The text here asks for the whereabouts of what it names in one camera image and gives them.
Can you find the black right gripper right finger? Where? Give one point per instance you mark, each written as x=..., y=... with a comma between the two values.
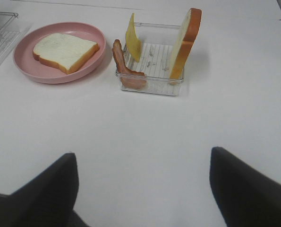
x=245, y=197

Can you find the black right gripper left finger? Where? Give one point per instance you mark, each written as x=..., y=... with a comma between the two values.
x=47, y=200

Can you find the bacon strip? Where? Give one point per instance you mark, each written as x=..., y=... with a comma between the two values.
x=126, y=68

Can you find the bread slice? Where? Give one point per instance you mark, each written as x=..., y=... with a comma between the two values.
x=65, y=52
x=184, y=42

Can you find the yellow cheese slice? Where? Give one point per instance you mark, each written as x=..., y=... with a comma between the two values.
x=133, y=44

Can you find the pink round plate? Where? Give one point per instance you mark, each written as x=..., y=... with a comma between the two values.
x=25, y=62

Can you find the clear left plastic tray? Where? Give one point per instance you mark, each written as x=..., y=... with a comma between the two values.
x=12, y=30

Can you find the clear plastic tray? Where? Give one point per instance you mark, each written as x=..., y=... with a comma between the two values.
x=12, y=30
x=157, y=41

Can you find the clear right plastic tray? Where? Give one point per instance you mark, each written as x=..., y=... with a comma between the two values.
x=157, y=41

